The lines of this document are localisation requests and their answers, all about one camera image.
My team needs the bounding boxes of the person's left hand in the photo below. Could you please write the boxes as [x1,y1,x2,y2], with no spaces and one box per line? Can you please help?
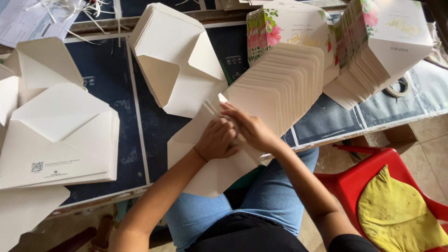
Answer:
[193,117,243,162]

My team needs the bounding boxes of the person's right hand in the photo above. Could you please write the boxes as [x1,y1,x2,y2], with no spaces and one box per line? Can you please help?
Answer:
[220,101,281,153]

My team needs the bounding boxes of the cream envelope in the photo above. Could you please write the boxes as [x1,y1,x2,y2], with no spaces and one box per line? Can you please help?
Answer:
[167,93,267,199]

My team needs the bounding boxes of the fanned row of cream envelopes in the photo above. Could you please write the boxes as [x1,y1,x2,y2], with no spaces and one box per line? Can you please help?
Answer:
[223,43,325,138]

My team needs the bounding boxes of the person's blue jeans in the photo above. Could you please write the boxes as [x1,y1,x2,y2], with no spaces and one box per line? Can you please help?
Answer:
[164,147,320,252]

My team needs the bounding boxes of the tilted stack of open envelopes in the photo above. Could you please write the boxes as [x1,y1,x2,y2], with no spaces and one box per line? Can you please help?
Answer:
[129,3,229,119]

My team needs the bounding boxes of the dark blue printed sheet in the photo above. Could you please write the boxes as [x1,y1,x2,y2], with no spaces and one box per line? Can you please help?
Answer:
[60,36,147,207]
[282,93,365,147]
[357,59,448,128]
[130,24,250,184]

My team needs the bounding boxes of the small stack of floral cards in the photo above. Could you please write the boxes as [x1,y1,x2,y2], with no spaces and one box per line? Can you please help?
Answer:
[246,3,341,86]

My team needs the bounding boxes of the person's black shirt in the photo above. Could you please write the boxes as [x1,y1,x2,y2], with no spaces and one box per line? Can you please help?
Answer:
[185,212,380,252]

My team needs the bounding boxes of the red plastic chair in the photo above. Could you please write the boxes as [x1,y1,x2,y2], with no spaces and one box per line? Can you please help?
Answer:
[314,145,448,252]

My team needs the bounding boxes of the large stack of floral cards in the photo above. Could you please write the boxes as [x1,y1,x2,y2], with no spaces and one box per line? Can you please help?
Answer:
[323,0,434,111]

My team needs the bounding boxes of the brown sandal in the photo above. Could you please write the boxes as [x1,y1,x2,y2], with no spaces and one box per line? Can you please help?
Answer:
[88,214,115,252]

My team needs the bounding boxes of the roll of tape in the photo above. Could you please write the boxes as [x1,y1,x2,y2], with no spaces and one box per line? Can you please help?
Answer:
[384,76,412,98]

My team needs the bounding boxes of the stack of envelopes with code print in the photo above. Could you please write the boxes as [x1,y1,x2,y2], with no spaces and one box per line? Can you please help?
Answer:
[0,83,120,190]

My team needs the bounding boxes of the yellow cloth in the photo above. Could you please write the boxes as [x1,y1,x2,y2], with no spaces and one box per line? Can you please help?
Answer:
[357,164,448,252]

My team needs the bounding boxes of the stack of plain open envelopes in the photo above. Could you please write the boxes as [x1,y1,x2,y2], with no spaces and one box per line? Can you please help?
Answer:
[0,37,84,126]

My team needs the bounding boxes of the flat cream paper sheet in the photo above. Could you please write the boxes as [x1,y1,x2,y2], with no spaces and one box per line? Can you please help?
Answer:
[0,185,71,252]

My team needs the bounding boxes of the printed white paper sheets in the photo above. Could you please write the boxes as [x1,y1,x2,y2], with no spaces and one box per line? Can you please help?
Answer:
[0,0,86,48]

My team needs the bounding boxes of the thin wrist bracelet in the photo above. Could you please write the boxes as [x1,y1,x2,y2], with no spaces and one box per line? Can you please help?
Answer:
[193,146,208,163]

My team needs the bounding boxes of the bundle of pale raffia strings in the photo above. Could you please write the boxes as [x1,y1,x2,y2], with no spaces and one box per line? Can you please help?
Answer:
[26,0,131,48]

